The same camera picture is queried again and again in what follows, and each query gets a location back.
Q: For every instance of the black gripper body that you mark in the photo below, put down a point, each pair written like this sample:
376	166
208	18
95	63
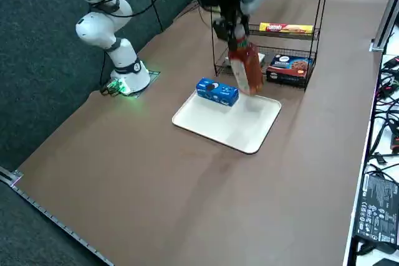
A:
230	9

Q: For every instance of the blue Oreo cookie box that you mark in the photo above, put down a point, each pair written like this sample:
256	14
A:
218	91

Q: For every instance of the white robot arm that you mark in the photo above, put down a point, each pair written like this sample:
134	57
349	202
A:
123	57

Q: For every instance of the cream plastic tray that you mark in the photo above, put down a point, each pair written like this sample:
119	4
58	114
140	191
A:
224	122

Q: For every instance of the yellow cookie box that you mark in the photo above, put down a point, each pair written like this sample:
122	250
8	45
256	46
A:
286	28

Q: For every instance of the dark brown cookie box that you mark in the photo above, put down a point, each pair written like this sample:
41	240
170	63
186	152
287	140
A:
290	71

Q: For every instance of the black plug red light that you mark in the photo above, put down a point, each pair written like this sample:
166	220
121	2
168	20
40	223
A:
393	61
389	87
395	142

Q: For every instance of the small black plug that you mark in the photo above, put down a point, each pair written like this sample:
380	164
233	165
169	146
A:
379	158

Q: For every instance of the black labelled power adapter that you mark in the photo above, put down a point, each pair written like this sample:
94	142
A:
377	210

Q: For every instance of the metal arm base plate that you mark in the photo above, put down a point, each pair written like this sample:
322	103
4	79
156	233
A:
152	76

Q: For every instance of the grey post bracket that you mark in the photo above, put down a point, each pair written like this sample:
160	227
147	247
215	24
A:
377	46

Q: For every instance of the metal camera post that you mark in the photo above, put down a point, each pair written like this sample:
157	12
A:
388	17

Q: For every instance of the aluminium table edge rail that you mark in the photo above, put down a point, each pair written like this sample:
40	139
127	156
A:
46	213

